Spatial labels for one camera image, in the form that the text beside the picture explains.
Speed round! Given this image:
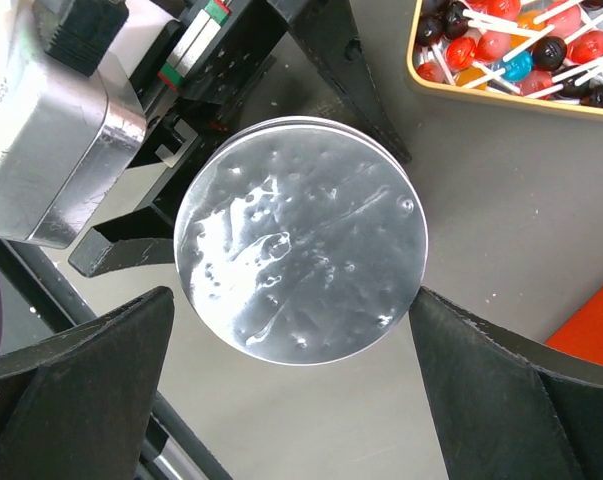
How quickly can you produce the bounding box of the silver jar lid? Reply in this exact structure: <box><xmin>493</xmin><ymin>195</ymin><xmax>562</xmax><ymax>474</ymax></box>
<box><xmin>173</xmin><ymin>116</ymin><xmax>428</xmax><ymax>366</ymax></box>

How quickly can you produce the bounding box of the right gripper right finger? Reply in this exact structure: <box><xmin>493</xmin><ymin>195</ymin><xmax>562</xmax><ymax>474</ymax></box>
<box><xmin>409</xmin><ymin>288</ymin><xmax>603</xmax><ymax>479</ymax></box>

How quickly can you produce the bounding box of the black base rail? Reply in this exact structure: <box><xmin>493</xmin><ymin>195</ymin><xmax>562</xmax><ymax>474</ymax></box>
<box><xmin>0</xmin><ymin>240</ymin><xmax>228</xmax><ymax>479</ymax></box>

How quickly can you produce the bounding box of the gold candy tin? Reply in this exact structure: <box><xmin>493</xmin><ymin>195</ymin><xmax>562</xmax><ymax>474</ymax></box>
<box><xmin>406</xmin><ymin>1</ymin><xmax>603</xmax><ymax>119</ymax></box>

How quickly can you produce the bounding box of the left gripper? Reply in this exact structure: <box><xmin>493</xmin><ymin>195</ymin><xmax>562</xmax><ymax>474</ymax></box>
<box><xmin>125</xmin><ymin>0</ymin><xmax>412</xmax><ymax>167</ymax></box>

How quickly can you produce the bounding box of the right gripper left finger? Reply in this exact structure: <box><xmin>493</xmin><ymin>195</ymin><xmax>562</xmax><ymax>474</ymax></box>
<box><xmin>0</xmin><ymin>286</ymin><xmax>175</xmax><ymax>479</ymax></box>

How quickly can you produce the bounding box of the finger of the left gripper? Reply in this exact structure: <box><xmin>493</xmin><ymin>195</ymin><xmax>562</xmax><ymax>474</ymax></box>
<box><xmin>68</xmin><ymin>203</ymin><xmax>176</xmax><ymax>278</ymax></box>

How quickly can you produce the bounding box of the orange candy tray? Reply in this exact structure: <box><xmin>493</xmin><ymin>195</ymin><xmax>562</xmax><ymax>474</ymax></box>
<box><xmin>545</xmin><ymin>287</ymin><xmax>603</xmax><ymax>366</ymax></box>

